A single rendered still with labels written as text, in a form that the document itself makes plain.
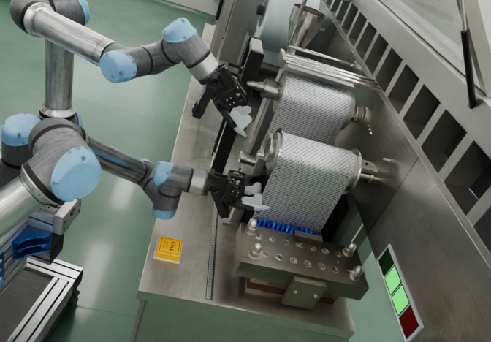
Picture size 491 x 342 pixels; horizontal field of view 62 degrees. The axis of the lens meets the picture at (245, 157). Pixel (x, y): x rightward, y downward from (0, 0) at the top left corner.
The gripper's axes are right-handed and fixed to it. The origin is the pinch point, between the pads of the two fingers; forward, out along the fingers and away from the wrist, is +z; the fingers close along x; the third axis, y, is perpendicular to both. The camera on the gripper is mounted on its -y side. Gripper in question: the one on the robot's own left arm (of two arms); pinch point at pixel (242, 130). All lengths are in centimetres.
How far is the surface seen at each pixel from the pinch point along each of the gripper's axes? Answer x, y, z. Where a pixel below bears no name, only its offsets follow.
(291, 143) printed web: -1.9, 10.4, 10.6
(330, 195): -5.5, 12.4, 31.7
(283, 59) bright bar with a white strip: 23.9, 18.1, -3.4
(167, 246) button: -15.6, -36.2, 14.5
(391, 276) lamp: -34, 20, 40
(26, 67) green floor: 239, -200, -37
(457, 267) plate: -47, 35, 29
